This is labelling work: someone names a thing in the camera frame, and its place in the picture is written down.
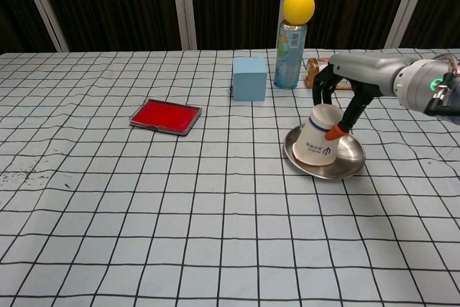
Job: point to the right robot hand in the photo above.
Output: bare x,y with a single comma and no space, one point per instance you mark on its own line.
366,71

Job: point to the white paper cup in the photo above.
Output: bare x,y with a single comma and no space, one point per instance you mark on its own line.
314,141

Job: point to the round steel plate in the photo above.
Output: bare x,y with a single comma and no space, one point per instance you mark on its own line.
346,165

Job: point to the peach tea bottle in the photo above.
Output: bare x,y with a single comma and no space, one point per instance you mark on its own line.
312,73

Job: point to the yellow ball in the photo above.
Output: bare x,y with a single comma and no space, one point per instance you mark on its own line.
298,7

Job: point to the light blue foam cube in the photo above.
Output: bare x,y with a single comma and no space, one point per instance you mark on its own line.
249,78

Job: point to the red ink pad case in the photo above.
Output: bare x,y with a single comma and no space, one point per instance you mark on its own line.
165,117

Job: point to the checked light blue tablecloth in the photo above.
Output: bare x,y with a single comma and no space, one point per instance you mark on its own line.
108,213

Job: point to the white metal frame post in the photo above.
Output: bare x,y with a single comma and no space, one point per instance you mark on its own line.
183,5
43,6
404,5

